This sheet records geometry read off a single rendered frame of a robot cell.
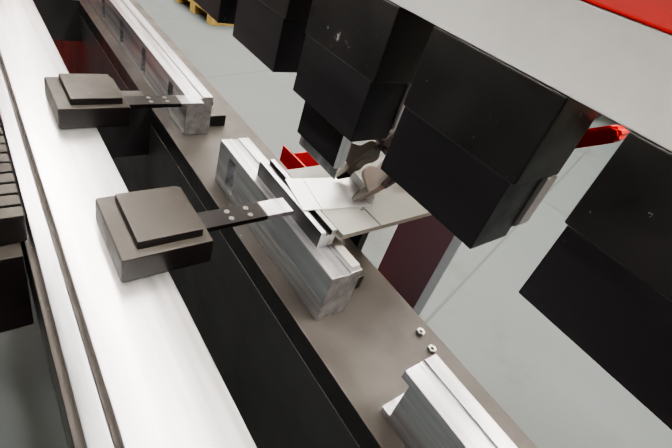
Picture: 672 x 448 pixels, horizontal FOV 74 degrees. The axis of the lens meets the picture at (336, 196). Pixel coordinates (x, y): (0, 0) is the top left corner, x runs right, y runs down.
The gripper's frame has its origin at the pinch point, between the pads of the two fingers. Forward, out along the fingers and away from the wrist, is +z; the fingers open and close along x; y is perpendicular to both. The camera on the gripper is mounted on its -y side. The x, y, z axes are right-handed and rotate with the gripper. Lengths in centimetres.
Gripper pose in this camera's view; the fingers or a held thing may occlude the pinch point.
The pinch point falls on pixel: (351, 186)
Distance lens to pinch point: 78.0
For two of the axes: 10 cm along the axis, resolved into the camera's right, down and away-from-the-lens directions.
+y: -4.9, -4.8, -7.3
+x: 4.2, 6.1, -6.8
